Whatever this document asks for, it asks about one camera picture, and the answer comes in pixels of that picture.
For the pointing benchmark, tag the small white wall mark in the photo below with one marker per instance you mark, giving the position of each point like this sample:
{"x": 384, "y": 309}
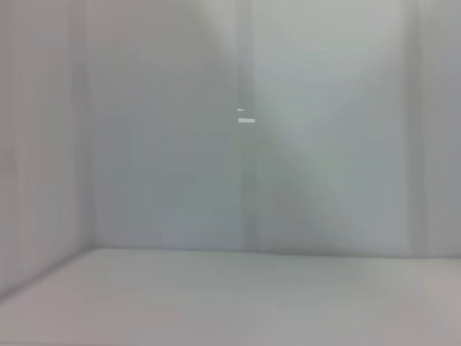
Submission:
{"x": 246, "y": 120}

